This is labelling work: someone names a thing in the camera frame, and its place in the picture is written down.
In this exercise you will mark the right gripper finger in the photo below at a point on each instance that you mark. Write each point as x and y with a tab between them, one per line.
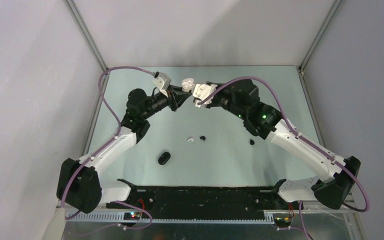
213	85
210	104

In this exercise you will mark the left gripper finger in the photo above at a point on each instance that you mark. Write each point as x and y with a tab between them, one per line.
178	93
178	101

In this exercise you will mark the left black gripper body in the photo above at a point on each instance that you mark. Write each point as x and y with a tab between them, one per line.
159	101

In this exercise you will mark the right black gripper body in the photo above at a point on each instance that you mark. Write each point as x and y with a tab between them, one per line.
223	99

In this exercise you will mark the white earbud charging case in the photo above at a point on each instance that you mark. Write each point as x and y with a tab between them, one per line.
188	84

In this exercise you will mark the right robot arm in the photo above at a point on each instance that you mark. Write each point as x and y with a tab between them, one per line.
334	175

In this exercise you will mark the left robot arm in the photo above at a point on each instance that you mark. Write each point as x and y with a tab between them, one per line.
79	183

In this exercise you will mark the black charging case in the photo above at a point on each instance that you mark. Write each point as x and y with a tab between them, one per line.
164	158

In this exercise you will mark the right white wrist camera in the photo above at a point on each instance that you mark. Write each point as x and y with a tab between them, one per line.
201	93

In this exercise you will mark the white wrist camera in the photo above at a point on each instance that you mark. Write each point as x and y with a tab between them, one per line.
201	93
162	82

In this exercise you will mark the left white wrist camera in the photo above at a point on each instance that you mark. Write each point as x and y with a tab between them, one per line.
162	82

